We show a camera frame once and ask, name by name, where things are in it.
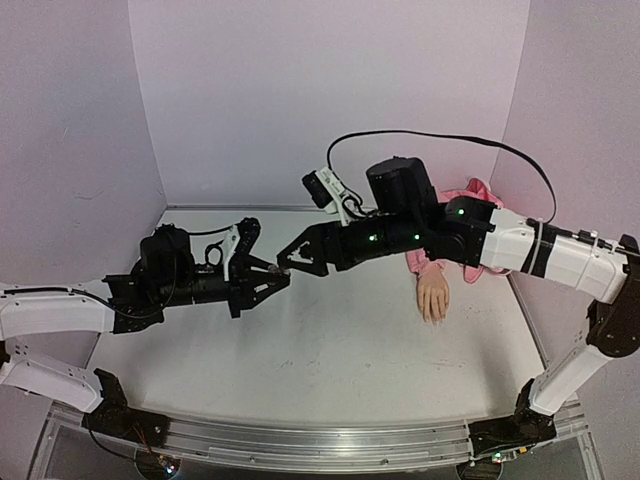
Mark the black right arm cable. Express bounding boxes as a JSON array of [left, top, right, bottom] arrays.
[[327, 129, 557, 226]]

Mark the pink zip hoodie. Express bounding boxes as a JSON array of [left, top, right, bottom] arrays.
[[406, 178, 505, 280]]

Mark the mannequin hand with long nails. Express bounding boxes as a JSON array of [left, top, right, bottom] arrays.
[[416, 267, 450, 324]]

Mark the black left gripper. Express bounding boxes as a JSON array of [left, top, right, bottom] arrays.
[[159, 256, 287, 319]]

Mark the pink nail polish bottle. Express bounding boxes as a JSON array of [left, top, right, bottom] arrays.
[[267, 264, 291, 276]]

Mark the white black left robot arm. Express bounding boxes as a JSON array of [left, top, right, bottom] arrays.
[[1, 218, 290, 448]]

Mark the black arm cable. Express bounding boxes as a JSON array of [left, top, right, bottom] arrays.
[[0, 224, 236, 321], [327, 129, 557, 226]]

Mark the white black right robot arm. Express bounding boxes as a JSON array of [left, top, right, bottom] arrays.
[[277, 157, 639, 459]]

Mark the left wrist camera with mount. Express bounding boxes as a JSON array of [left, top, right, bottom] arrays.
[[204, 217, 261, 282]]

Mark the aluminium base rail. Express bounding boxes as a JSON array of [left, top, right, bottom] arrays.
[[29, 397, 603, 479]]

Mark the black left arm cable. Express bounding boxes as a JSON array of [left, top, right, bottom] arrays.
[[0, 224, 236, 321]]

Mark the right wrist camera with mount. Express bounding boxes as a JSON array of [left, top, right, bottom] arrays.
[[302, 167, 366, 226]]

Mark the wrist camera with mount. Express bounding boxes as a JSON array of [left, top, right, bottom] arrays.
[[204, 217, 261, 282], [302, 167, 366, 226]]

